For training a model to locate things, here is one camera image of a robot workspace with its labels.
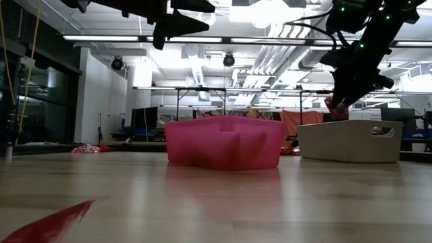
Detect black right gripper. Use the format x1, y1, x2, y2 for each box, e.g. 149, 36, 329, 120
319, 46, 396, 109

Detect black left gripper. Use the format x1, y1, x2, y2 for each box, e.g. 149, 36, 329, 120
90, 0, 216, 51

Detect white sign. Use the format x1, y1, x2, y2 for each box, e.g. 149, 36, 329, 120
348, 109, 382, 122

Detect light grey plastic bin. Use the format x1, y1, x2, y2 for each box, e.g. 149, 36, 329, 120
296, 119, 404, 164

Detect orange cloth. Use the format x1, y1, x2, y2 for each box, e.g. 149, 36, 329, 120
279, 109, 325, 149

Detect black monitor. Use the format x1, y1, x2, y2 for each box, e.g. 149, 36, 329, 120
130, 106, 159, 131
380, 107, 416, 122

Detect black round ceiling spotlight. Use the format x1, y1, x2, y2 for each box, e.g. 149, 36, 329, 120
222, 53, 236, 68
110, 56, 124, 71

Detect silver ceiling ducts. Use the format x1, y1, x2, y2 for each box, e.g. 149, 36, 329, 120
251, 43, 325, 77

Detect colourful patterned cloth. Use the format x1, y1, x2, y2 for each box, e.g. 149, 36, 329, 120
192, 108, 281, 121

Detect red plastic bin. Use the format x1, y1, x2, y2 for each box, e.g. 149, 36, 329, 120
164, 115, 286, 171

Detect thin black tripod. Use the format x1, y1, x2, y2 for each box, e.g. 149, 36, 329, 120
97, 113, 104, 146

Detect white cylinder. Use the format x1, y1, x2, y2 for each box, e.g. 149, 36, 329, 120
3, 141, 14, 161

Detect black frame table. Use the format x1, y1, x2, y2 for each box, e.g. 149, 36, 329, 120
175, 86, 227, 121
299, 89, 350, 117

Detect yellow extension cable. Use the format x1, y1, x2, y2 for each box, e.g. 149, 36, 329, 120
15, 0, 41, 146

